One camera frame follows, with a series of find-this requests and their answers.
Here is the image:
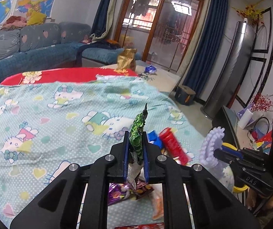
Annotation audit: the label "blue snack packet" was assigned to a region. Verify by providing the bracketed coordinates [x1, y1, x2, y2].
[147, 130, 164, 150]

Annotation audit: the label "pile of seed shells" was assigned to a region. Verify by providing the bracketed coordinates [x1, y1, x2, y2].
[138, 73, 155, 82]

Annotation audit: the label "yellow plastic bag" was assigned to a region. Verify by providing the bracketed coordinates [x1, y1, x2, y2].
[120, 35, 134, 49]

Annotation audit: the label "dark clothes pile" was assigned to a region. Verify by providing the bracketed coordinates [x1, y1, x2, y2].
[79, 35, 123, 51]

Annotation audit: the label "yellow pillow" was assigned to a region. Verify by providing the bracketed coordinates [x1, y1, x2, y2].
[27, 11, 47, 26]

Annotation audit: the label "purple dotted paper bag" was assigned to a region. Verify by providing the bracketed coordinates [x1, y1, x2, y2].
[237, 108, 250, 120]

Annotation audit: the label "grey-blue heart print sofa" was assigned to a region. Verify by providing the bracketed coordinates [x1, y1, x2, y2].
[0, 21, 142, 93]

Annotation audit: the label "orange and white wrapper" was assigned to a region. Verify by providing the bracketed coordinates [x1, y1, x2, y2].
[149, 185, 165, 220]

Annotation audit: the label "gold foil bag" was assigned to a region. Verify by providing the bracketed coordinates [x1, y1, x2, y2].
[117, 48, 137, 70]

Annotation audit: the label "white paper roll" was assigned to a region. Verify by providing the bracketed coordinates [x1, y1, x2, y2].
[237, 110, 254, 130]

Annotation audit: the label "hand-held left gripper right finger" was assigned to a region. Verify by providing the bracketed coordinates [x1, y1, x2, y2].
[142, 132, 261, 229]

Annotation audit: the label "flat red packet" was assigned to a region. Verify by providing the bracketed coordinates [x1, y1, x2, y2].
[115, 222, 164, 229]

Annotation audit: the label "cartoon cat printed blanket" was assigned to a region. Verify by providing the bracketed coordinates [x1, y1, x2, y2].
[0, 75, 207, 229]

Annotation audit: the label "dark television stand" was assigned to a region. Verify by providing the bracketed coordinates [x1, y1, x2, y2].
[211, 106, 271, 153]

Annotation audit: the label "wooden glass door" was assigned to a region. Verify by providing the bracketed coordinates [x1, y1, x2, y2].
[114, 0, 214, 72]

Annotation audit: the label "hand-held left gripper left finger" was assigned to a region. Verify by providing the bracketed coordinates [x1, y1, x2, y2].
[10, 131, 130, 229]

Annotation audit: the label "beige curtain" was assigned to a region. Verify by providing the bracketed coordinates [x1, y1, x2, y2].
[98, 0, 121, 40]

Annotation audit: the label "pile of colourful papers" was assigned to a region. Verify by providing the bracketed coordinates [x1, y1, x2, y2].
[250, 129, 273, 153]

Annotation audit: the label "silver tower air conditioner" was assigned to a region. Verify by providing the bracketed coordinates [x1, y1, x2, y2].
[200, 21, 257, 120]

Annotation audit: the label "green foil snack wrapper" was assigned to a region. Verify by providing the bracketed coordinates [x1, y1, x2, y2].
[126, 102, 149, 189]

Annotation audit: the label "purple snack wrapper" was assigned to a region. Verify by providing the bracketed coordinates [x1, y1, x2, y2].
[108, 181, 154, 206]

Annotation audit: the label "person's right hand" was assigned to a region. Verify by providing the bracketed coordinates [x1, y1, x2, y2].
[246, 187, 273, 214]

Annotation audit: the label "yellow artificial flowers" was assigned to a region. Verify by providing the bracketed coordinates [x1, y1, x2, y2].
[232, 3, 266, 26]

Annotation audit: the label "red berry decoration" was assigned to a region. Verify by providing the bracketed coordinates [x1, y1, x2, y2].
[249, 93, 273, 113]

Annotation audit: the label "country map poster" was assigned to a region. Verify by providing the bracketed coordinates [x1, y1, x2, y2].
[17, 0, 56, 20]

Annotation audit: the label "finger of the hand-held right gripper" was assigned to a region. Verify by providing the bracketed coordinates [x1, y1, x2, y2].
[213, 148, 242, 165]
[222, 145, 244, 159]

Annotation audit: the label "dark blue curtain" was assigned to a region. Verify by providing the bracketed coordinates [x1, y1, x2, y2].
[91, 0, 117, 38]

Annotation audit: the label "lilac spiky toy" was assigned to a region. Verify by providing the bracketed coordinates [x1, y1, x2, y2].
[198, 126, 235, 192]

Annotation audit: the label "black and orange box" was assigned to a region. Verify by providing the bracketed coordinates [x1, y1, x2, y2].
[175, 85, 197, 106]

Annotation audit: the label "pile of red clothes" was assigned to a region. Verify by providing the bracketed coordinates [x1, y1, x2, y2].
[3, 16, 28, 31]

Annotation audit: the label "red snack tube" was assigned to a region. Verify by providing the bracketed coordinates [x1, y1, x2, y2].
[159, 127, 195, 166]

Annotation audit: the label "grey coffee table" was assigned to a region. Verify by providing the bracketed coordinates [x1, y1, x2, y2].
[100, 60, 182, 94]

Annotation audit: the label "red floral blanket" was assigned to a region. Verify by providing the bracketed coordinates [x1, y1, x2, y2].
[0, 67, 138, 86]

